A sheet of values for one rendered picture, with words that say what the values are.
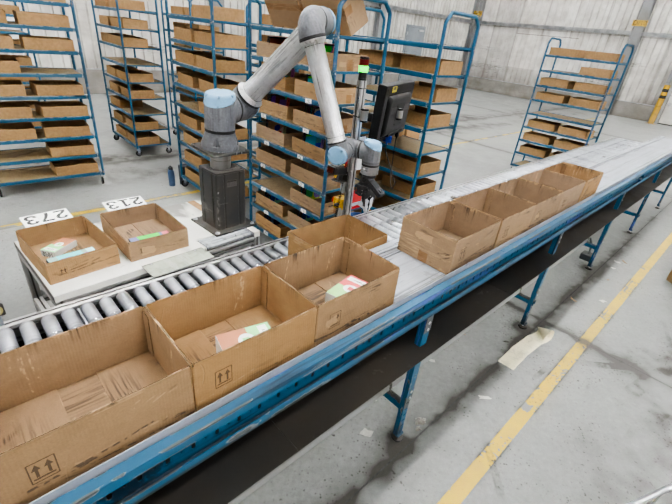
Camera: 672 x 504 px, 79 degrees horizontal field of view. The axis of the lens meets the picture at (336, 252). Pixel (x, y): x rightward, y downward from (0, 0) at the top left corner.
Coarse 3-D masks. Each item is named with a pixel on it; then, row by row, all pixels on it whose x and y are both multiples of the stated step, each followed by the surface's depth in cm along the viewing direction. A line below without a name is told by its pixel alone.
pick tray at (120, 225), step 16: (128, 208) 212; (144, 208) 218; (160, 208) 217; (112, 224) 210; (128, 224) 215; (144, 224) 217; (160, 224) 219; (176, 224) 207; (144, 240) 185; (160, 240) 191; (176, 240) 197; (128, 256) 186; (144, 256) 189
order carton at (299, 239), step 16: (320, 224) 204; (336, 224) 212; (352, 224) 214; (368, 224) 206; (288, 240) 192; (304, 240) 200; (320, 240) 209; (352, 240) 217; (368, 240) 208; (384, 240) 197
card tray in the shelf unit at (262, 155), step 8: (256, 152) 342; (264, 152) 333; (272, 152) 354; (280, 152) 360; (264, 160) 337; (272, 160) 329; (280, 160) 321; (288, 160) 319; (296, 160) 324; (280, 168) 324; (288, 168) 322
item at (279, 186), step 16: (368, 0) 245; (384, 0) 253; (288, 32) 270; (336, 32) 239; (336, 48) 243; (384, 48) 271; (336, 64) 248; (384, 64) 275; (288, 96) 288; (272, 144) 317; (256, 160) 340; (304, 160) 294; (288, 176) 313; (272, 192) 335; (288, 192) 339; (320, 192) 291; (304, 208) 312; (288, 224) 331
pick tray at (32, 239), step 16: (48, 224) 190; (64, 224) 195; (80, 224) 200; (32, 240) 187; (48, 240) 192; (80, 240) 196; (96, 240) 197; (112, 240) 181; (32, 256) 171; (80, 256) 169; (96, 256) 174; (112, 256) 180; (48, 272) 162; (64, 272) 167; (80, 272) 172
